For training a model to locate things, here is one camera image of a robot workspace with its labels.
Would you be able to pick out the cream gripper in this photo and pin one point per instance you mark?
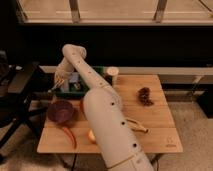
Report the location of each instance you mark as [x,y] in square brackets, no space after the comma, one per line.
[63,71]

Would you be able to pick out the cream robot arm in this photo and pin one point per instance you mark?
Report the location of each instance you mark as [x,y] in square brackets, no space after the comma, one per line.
[102,105]

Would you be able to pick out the dark green tray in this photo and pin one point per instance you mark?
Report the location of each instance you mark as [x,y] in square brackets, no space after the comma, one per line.
[71,90]

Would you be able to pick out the light towel in tray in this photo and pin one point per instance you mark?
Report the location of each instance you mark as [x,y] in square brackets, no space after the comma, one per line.
[74,81]

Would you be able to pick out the purple bowl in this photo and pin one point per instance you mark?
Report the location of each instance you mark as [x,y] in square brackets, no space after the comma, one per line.
[60,111]

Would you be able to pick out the black chair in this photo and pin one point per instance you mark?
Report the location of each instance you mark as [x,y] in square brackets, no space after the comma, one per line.
[20,90]

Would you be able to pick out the red chili pepper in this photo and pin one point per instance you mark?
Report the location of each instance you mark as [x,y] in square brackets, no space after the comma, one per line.
[70,134]

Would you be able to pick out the cream lidded cup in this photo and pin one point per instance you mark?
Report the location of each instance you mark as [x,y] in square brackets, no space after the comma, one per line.
[112,74]

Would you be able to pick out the orange round fruit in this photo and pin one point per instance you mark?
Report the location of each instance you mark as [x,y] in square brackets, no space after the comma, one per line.
[91,137]

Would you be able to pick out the yellow banana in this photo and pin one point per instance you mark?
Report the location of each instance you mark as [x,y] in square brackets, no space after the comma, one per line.
[136,125]

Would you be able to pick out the brown pine cone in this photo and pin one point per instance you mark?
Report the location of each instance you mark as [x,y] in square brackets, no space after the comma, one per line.
[144,96]

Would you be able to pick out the window frame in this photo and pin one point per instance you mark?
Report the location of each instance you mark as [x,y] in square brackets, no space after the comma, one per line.
[116,12]

